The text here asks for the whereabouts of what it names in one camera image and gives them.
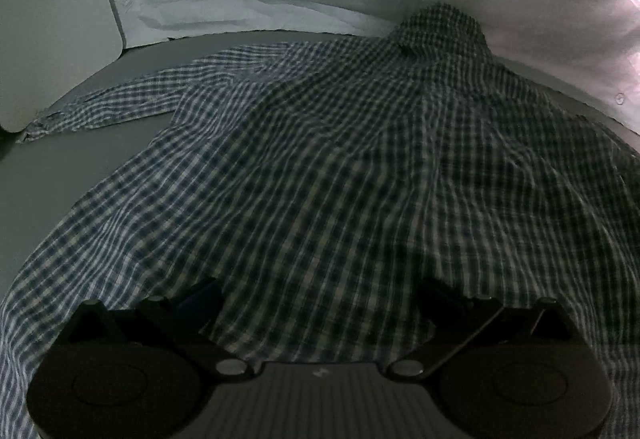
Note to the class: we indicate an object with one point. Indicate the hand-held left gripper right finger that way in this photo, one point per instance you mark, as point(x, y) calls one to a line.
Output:
point(440, 300)

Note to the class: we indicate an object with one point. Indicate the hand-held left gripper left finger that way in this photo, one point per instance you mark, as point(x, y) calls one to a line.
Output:
point(205, 296)

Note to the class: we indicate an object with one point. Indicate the blue checked shirt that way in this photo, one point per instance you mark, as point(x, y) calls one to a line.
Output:
point(350, 179)

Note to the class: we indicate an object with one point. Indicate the white flat board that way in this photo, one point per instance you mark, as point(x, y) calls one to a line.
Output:
point(55, 29)

